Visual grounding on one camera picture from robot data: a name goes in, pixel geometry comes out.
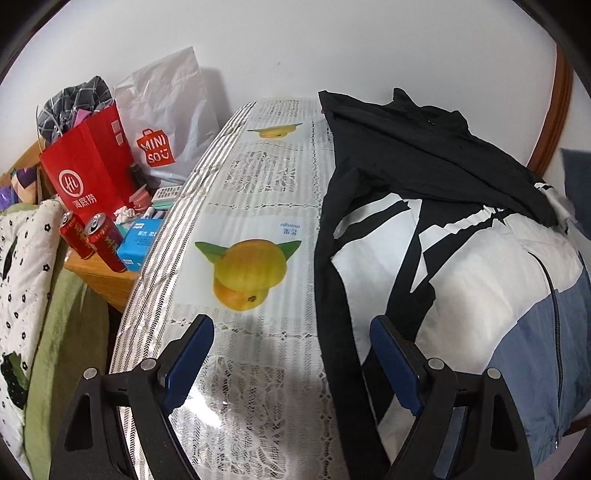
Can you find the blue tissue box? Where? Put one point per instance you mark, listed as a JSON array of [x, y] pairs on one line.
[[138, 240]]

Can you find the crumpled white tissue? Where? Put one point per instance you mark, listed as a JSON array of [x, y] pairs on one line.
[[125, 214]]

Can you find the grey checkered cloth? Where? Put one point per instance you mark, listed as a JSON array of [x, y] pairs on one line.
[[69, 106]]

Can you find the white floral quilt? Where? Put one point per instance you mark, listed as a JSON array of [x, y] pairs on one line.
[[23, 277]]

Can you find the red drink can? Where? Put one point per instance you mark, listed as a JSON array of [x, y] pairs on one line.
[[107, 242], [76, 235]]

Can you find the wooden nightstand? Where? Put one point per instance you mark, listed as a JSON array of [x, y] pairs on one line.
[[101, 281]]

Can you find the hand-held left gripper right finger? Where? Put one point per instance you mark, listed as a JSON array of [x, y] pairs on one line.
[[392, 360]]

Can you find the fruit print lace tablecloth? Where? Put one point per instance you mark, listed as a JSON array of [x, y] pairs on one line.
[[258, 184]]

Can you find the black white blue jacket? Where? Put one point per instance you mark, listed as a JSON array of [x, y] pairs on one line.
[[461, 286]]

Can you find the pink cup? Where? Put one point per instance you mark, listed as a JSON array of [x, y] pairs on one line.
[[140, 202]]

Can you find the grey remote control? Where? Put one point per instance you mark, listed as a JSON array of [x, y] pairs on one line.
[[166, 195]]

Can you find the purple plush doll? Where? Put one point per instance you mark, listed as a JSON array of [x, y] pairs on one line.
[[24, 182]]

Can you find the green blanket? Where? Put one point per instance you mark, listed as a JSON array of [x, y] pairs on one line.
[[60, 346]]

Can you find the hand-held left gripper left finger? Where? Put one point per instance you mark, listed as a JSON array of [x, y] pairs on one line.
[[189, 355]]

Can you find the red paper bag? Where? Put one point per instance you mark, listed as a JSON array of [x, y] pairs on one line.
[[87, 161]]

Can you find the wooden door frame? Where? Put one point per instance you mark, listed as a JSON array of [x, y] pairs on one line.
[[554, 120]]

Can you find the purple balloon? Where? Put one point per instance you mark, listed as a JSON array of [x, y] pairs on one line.
[[5, 198]]

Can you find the dark small bottle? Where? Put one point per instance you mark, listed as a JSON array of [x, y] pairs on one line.
[[137, 175]]

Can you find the white plastic shopping bag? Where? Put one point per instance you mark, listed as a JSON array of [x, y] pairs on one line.
[[171, 101]]

